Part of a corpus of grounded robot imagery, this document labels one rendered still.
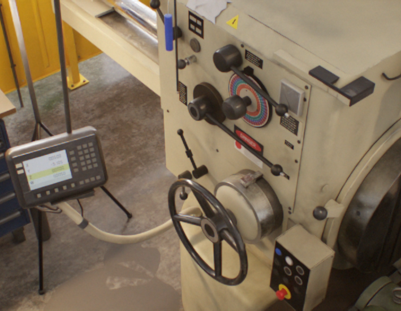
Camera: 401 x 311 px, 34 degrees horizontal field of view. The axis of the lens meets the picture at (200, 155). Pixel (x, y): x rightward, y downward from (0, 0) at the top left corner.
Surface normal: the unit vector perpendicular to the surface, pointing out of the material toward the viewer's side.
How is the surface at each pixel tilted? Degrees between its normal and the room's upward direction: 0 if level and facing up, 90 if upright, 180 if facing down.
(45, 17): 90
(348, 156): 90
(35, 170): 70
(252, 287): 0
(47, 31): 90
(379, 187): 47
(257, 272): 0
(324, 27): 0
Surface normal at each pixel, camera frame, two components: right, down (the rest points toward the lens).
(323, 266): 0.64, 0.52
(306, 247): 0.00, -0.73
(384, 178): -0.49, -0.29
